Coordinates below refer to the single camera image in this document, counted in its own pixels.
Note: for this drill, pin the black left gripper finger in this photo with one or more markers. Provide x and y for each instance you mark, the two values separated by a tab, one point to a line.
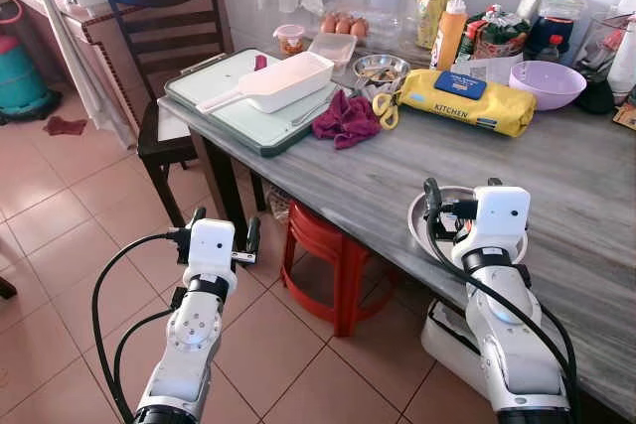
253	233
197	215

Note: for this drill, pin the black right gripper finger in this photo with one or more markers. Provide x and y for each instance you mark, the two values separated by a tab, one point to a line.
491	183
431	196

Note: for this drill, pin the round metal plate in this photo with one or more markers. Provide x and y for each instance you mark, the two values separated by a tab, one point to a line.
422	225

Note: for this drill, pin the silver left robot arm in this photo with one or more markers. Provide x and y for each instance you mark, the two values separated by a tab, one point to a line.
194	335

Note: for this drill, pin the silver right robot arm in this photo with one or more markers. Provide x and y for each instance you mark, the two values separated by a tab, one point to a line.
512	330

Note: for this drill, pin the yellow kitchen towel package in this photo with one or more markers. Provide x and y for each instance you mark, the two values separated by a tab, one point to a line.
497	111

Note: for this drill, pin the red plastic stool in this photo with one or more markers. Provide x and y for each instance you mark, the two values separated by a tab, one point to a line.
328	245

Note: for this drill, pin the purple plastic bowl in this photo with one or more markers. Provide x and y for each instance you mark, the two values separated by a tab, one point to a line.
547	86

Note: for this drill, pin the maroon cloth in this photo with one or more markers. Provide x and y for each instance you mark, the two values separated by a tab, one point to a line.
345	121

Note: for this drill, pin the small metal bowl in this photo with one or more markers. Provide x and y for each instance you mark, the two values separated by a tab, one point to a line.
381	71

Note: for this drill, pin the pale green cutting board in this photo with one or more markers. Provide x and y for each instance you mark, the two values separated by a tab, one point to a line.
214	81

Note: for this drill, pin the black round object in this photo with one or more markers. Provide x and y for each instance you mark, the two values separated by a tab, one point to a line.
597	98

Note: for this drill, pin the small bottle with red cap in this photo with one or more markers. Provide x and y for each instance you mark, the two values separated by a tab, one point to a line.
551	50

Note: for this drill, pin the green food packet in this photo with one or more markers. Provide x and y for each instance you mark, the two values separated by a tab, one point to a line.
502	35

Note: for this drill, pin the orange squeeze bottle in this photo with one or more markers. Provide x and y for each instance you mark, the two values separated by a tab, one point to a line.
449	37

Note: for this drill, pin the white plastic scoop container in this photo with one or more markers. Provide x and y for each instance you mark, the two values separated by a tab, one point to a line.
288	81

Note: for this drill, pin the small red floor rag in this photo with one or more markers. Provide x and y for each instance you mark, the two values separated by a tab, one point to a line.
66	126

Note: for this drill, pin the small red item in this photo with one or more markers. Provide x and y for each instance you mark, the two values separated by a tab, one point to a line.
260	63

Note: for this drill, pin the dark blue jar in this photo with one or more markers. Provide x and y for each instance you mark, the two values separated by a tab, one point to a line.
552	22

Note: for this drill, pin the clear plastic food container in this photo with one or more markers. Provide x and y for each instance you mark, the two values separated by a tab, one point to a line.
333	49

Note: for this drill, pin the white plastic bottle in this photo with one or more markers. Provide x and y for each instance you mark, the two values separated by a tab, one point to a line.
624	62

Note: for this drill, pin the brown egg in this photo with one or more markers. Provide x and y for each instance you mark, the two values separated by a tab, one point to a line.
360	27
344	25
329	25

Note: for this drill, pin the dark wooden chair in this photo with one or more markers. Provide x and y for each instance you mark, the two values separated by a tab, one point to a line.
164	22

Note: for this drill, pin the small clear plastic cup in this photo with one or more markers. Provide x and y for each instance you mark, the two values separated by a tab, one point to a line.
289	40

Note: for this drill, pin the green gas cylinder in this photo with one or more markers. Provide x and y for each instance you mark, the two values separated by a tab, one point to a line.
22	76

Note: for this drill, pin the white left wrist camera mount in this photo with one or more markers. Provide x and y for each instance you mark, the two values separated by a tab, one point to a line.
211	245

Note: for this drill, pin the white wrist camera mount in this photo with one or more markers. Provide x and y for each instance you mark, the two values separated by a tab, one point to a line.
211	245
500	217

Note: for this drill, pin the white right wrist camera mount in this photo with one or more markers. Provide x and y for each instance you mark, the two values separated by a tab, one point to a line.
500	217

